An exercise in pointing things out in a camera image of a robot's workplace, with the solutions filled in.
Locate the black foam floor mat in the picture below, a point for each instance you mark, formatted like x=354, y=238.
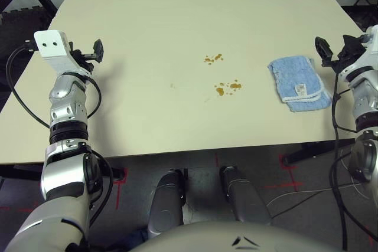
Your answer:
x=26, y=19

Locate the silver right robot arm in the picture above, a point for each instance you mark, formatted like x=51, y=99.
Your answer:
x=366, y=104

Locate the blue rag with white trim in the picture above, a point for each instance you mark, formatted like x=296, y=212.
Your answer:
x=292, y=75

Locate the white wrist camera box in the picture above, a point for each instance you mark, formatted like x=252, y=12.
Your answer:
x=53, y=48
x=366, y=58

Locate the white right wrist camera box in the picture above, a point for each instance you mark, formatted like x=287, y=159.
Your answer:
x=366, y=58

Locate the small brown liquid spill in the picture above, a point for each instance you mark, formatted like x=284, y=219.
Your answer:
x=218, y=56

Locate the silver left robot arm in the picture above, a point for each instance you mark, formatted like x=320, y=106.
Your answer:
x=66, y=110

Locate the grey robot torso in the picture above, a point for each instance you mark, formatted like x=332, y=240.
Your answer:
x=206, y=237

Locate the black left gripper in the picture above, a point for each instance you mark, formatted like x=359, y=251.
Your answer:
x=85, y=63

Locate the grey robot left leg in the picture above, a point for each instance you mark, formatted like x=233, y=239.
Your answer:
x=165, y=204

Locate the large brown liquid spill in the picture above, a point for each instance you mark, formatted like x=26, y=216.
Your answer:
x=220, y=90

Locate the black table foot bar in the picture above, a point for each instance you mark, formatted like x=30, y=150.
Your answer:
x=310, y=150

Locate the black floor equipment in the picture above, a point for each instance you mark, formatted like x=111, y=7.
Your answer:
x=360, y=17

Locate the grey round container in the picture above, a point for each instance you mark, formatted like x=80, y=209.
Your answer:
x=245, y=196

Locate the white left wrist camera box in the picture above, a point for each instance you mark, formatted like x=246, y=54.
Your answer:
x=53, y=48

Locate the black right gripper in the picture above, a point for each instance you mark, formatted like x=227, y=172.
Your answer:
x=351, y=48

